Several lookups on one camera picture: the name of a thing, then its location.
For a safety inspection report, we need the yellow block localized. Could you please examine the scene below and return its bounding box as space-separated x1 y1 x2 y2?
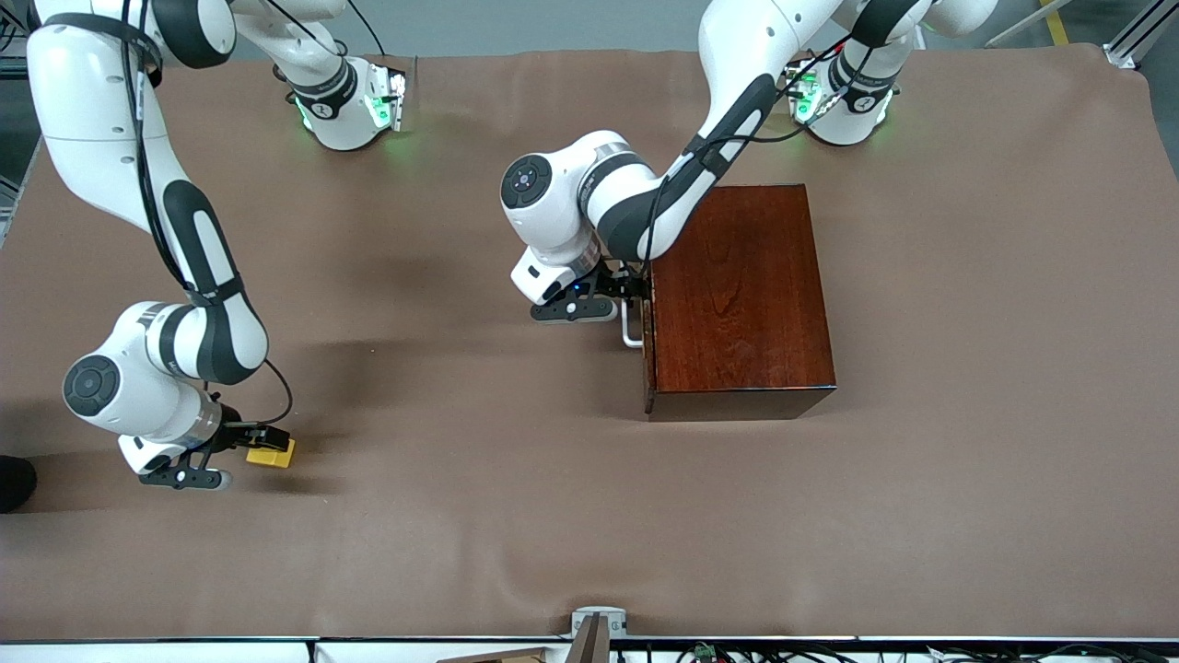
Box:
245 439 298 470

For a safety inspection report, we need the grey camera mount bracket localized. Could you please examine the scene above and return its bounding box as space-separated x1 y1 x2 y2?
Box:
569 605 630 663

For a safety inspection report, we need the brown table cloth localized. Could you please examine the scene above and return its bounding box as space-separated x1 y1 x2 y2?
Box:
0 44 1179 642

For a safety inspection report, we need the aluminium frame profile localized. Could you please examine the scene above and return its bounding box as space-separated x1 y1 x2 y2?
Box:
1103 0 1179 71

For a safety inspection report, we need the black right arm base cable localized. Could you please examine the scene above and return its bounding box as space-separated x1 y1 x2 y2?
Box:
347 0 389 58

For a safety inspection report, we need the black round object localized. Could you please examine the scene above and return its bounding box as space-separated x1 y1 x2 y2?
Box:
0 455 39 515

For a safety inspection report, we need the dark brown wooden cabinet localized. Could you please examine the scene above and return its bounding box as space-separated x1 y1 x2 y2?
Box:
645 184 838 423

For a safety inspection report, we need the light wood drawer white handle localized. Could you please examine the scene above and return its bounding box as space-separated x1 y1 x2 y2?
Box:
621 262 657 415

